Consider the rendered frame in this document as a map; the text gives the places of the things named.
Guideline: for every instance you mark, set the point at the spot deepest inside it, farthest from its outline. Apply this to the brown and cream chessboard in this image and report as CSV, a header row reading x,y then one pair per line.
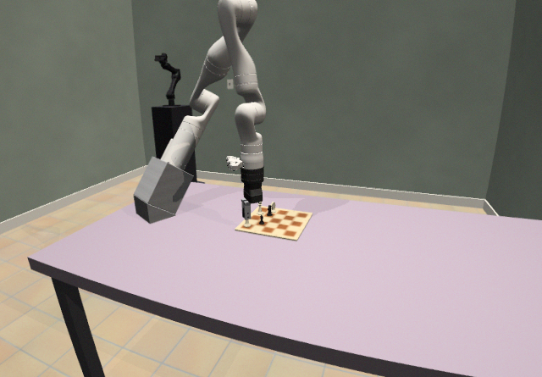
x,y
283,224

